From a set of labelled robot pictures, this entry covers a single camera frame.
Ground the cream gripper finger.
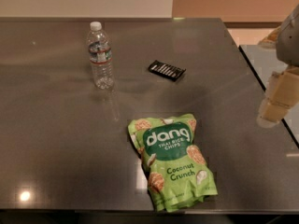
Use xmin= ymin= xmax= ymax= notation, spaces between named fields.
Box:
xmin=257 ymin=65 xmax=299 ymax=128

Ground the clear plastic water bottle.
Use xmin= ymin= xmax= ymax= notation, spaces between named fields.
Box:
xmin=87 ymin=21 xmax=114 ymax=90

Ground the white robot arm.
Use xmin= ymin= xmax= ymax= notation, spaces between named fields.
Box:
xmin=257 ymin=5 xmax=299 ymax=128

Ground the black rxbar chocolate bar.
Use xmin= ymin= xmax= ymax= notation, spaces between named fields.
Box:
xmin=148 ymin=61 xmax=185 ymax=81

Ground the grey side table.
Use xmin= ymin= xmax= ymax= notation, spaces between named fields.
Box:
xmin=239 ymin=45 xmax=299 ymax=146

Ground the green dang rice chips bag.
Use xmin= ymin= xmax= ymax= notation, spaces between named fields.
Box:
xmin=128 ymin=114 xmax=218 ymax=212

